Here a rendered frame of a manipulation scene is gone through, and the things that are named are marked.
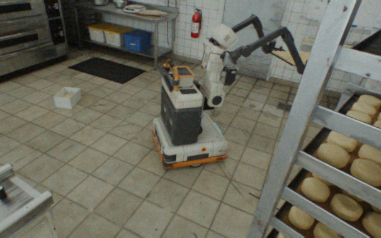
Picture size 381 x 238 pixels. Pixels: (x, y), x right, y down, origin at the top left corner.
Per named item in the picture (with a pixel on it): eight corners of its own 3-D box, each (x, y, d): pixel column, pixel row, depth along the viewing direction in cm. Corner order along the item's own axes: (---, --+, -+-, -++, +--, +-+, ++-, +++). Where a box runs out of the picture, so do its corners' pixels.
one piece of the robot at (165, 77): (174, 100, 217) (164, 79, 203) (164, 82, 244) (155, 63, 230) (186, 94, 217) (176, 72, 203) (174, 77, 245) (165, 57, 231)
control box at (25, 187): (48, 223, 116) (41, 204, 108) (17, 199, 125) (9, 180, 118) (55, 218, 118) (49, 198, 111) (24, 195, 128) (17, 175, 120)
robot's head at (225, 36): (217, 40, 208) (230, 27, 205) (208, 34, 224) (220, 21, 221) (227, 51, 216) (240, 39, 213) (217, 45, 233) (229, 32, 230)
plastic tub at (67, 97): (72, 109, 328) (70, 98, 319) (55, 107, 328) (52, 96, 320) (82, 98, 353) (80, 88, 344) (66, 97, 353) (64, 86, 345)
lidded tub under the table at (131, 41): (122, 48, 481) (121, 34, 467) (136, 42, 518) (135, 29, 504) (140, 51, 470) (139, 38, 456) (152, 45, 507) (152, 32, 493)
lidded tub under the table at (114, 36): (104, 43, 496) (102, 29, 482) (119, 38, 533) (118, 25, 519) (119, 46, 484) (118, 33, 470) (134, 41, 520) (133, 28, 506)
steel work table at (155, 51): (77, 50, 518) (68, -3, 465) (101, 42, 574) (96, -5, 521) (157, 71, 458) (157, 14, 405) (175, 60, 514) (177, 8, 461)
